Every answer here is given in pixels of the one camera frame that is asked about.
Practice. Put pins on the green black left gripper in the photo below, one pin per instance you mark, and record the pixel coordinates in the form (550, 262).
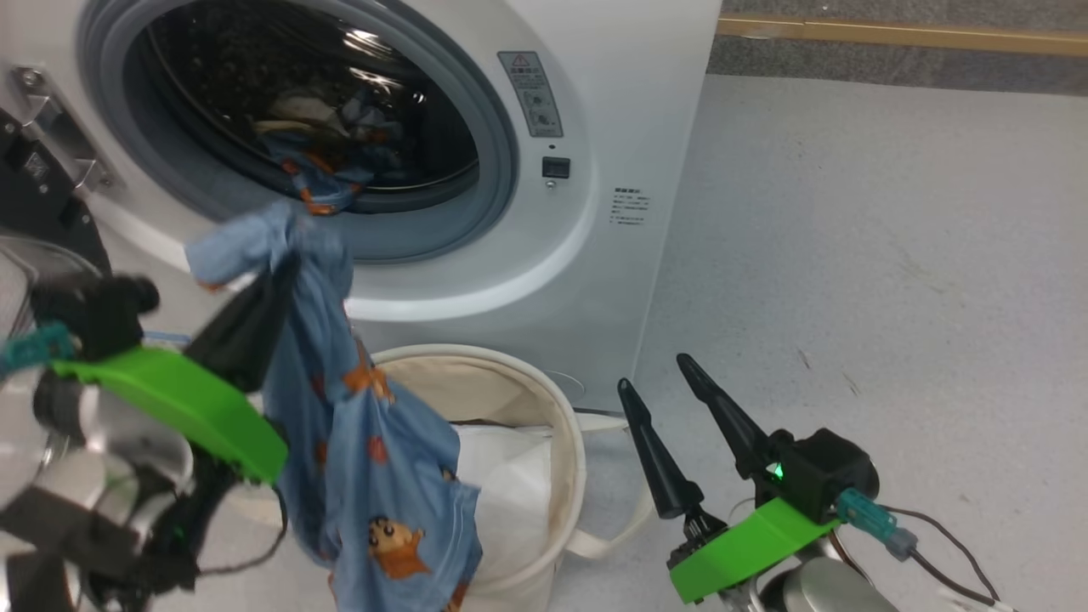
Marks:
(195, 408)

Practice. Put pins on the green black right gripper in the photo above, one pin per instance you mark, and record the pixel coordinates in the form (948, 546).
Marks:
(748, 548)

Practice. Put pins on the blue bear print garment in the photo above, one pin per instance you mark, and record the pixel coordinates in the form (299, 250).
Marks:
(382, 476)

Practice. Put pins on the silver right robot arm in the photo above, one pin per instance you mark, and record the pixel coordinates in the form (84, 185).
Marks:
(824, 591)

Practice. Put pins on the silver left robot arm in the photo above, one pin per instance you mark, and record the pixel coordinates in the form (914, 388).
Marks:
(51, 476)

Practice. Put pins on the cream canvas laundry basket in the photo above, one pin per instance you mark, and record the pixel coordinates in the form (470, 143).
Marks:
(476, 382)

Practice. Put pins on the white front-load washing machine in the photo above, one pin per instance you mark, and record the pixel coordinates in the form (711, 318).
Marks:
(629, 127)

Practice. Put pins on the white folded cloth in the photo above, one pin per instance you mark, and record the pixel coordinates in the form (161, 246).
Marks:
(501, 493)

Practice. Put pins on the beige crumpled garment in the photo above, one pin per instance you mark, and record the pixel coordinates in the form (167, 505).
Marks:
(306, 106)

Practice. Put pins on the grey warning label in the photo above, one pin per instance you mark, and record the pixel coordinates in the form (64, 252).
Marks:
(531, 93)

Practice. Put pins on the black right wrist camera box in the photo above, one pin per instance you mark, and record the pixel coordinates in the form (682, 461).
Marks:
(829, 472)

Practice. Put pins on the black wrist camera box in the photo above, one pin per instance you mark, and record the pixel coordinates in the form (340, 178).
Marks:
(93, 314)
(829, 472)

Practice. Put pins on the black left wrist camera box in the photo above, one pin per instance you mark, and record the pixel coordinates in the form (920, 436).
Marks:
(93, 314)

